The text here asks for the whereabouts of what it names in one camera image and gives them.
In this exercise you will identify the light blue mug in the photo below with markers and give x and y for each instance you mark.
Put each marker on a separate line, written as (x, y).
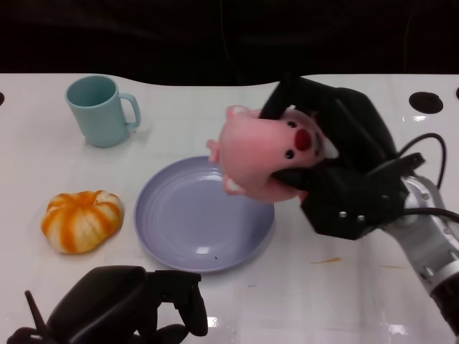
(98, 118)

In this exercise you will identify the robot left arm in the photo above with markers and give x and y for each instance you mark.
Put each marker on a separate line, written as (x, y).
(25, 335)

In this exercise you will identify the orange white pumpkin toy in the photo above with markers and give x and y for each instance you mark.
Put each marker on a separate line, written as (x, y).
(80, 222)

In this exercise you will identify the lavender round plate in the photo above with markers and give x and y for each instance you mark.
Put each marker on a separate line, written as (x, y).
(193, 222)

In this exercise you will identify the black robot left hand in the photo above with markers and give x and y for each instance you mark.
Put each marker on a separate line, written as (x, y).
(104, 304)

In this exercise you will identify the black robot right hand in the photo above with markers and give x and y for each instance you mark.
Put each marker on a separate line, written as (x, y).
(358, 143)

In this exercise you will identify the pink plush doll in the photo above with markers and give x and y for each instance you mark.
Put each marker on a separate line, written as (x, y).
(254, 154)

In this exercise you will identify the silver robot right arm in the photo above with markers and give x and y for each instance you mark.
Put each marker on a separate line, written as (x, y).
(426, 236)

